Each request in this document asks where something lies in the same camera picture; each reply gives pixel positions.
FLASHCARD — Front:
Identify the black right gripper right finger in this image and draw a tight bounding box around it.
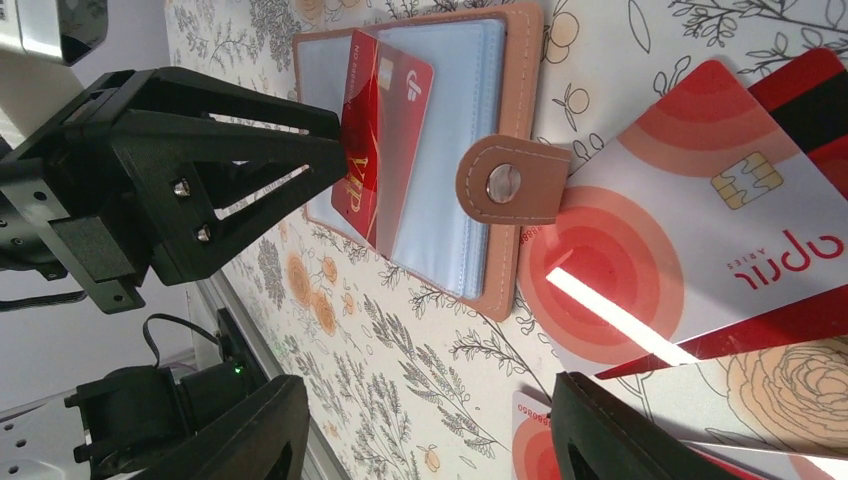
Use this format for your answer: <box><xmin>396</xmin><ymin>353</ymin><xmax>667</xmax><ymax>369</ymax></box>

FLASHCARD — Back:
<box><xmin>550</xmin><ymin>371</ymin><xmax>735</xmax><ymax>479</ymax></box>

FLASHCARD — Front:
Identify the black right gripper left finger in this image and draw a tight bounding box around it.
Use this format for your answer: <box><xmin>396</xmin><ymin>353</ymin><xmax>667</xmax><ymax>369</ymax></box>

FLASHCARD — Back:
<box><xmin>134</xmin><ymin>375</ymin><xmax>310</xmax><ymax>480</ymax></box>

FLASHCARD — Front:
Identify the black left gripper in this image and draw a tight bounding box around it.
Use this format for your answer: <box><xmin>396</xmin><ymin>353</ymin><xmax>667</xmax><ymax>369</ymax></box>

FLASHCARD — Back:
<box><xmin>1</xmin><ymin>67</ymin><xmax>347</xmax><ymax>314</ymax></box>

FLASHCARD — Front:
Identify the red VIP chip card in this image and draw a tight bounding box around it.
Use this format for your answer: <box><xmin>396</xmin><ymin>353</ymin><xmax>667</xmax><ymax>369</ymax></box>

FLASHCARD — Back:
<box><xmin>331</xmin><ymin>30</ymin><xmax>434</xmax><ymax>257</ymax></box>

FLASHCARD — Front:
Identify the tan leather card holder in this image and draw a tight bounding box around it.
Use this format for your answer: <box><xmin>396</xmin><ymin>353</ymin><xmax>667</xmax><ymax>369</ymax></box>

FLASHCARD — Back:
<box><xmin>291</xmin><ymin>1</ymin><xmax>572</xmax><ymax>324</ymax></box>

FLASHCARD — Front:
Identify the white card red circle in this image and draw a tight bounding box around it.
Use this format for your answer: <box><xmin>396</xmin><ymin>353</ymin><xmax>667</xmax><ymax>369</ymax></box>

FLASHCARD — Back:
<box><xmin>519</xmin><ymin>60</ymin><xmax>847</xmax><ymax>378</ymax></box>

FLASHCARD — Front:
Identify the floral patterned table mat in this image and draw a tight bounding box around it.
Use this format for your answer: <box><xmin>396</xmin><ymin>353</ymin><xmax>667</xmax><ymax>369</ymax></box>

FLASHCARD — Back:
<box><xmin>164</xmin><ymin>1</ymin><xmax>847</xmax><ymax>479</ymax></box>

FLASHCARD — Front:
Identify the aluminium rail frame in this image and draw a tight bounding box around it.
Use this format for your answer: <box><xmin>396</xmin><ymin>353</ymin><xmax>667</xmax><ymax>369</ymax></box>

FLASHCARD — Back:
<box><xmin>187</xmin><ymin>272</ymin><xmax>349</xmax><ymax>480</ymax></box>

